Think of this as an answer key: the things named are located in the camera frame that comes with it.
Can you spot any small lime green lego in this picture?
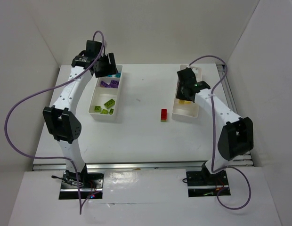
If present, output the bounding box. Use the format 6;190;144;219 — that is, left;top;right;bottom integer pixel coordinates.
94;106;102;113

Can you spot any aluminium front rail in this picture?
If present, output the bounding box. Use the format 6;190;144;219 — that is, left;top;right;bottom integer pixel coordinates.
32;159;255;171

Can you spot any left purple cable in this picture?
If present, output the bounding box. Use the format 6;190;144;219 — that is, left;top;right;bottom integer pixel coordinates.
4;31;106;215

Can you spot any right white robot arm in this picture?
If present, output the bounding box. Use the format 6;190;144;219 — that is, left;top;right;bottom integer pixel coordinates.
176;67;254;181

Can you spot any left white divided container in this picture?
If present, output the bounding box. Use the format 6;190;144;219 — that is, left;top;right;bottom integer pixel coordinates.
88;65;123;121

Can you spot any red tall lego brick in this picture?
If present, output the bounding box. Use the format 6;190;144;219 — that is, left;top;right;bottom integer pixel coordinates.
161;109;167;120

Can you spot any white divided container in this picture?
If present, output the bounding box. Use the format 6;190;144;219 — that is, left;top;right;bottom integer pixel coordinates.
88;65;123;121
171;64;203;121

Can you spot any yellow long lego plate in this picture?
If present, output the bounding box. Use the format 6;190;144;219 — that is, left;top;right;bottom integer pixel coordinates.
178;100;192;105

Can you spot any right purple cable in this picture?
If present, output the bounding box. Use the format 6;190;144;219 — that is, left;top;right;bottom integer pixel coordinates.
189;55;251;210

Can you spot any aluminium right side rail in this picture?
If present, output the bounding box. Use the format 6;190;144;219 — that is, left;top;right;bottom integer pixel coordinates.
216;64;252;161

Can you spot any purple rounded lego block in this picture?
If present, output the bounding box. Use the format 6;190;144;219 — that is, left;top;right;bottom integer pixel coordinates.
100;81;111;88

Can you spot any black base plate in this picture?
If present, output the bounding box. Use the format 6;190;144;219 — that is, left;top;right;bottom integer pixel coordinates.
59;172;104;200
182;171;231;197

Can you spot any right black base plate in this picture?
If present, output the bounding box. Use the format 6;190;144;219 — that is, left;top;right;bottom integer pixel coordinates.
182;171;231;197

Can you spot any purple cable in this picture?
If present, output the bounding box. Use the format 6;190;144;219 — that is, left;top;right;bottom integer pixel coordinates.
189;55;251;210
4;31;106;215

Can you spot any right white divided container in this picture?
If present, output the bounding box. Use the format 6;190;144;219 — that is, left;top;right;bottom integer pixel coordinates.
171;64;203;121

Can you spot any lime curved lego brick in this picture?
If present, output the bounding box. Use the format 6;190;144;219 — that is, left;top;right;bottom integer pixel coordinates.
101;109;108;114

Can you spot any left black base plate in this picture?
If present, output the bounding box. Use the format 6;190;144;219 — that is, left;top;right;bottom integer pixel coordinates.
59;172;104;200

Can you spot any purple lego plate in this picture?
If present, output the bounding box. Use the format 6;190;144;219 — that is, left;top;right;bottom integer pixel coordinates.
110;80;119;88

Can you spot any aluminium rail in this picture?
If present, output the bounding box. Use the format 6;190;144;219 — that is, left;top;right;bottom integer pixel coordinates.
32;159;255;171
216;64;252;161

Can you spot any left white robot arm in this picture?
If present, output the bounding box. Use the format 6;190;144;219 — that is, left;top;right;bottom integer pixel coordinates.
43;40;117;184

